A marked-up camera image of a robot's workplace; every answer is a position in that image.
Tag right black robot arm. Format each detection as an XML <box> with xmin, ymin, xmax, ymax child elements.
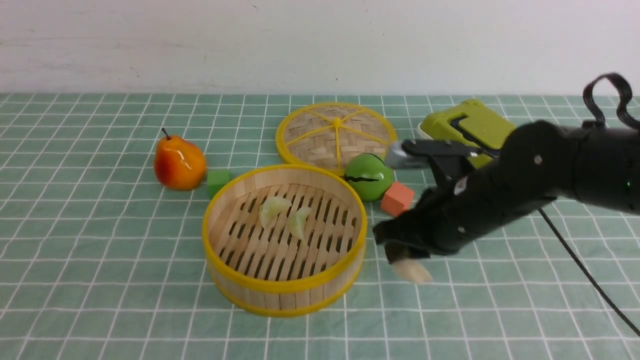
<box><xmin>372</xmin><ymin>120</ymin><xmax>639</xmax><ymax>258</ymax></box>

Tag woven bamboo steamer lid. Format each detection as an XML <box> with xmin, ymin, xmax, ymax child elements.
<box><xmin>275</xmin><ymin>102</ymin><xmax>398</xmax><ymax>176</ymax></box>

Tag pale green dumpling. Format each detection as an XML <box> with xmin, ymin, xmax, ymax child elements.
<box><xmin>259</xmin><ymin>196</ymin><xmax>292</xmax><ymax>229</ymax></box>
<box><xmin>287</xmin><ymin>207</ymin><xmax>313</xmax><ymax>240</ymax></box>

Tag bamboo steamer tray yellow rim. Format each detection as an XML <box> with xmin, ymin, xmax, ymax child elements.
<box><xmin>202</xmin><ymin>164</ymin><xmax>368</xmax><ymax>317</ymax></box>

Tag white dumpling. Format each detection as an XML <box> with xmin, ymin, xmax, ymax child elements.
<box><xmin>390</xmin><ymin>258</ymin><xmax>433</xmax><ymax>285</ymax></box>

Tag white box green lid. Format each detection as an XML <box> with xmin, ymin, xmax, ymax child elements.
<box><xmin>416</xmin><ymin>99</ymin><xmax>516</xmax><ymax>167</ymax></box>

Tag green round ball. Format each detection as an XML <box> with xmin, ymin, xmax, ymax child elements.
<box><xmin>343</xmin><ymin>153</ymin><xmax>395</xmax><ymax>202</ymax></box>

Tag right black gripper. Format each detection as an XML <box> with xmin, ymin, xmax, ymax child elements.
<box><xmin>373</xmin><ymin>172</ymin><xmax>557</xmax><ymax>264</ymax></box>

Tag orange foam cube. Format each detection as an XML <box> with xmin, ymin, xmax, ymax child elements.
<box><xmin>380</xmin><ymin>181</ymin><xmax>415</xmax><ymax>217</ymax></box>

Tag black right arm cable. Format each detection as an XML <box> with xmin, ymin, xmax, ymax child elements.
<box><xmin>537</xmin><ymin>72</ymin><xmax>640</xmax><ymax>338</ymax></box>

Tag green foam cube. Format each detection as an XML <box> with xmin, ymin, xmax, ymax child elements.
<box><xmin>206</xmin><ymin>168</ymin><xmax>234</xmax><ymax>199</ymax></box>

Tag orange red pear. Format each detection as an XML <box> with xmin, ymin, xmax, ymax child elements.
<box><xmin>153</xmin><ymin>127</ymin><xmax>207</xmax><ymax>191</ymax></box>

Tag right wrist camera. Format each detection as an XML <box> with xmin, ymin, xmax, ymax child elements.
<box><xmin>383</xmin><ymin>139</ymin><xmax>485</xmax><ymax>187</ymax></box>

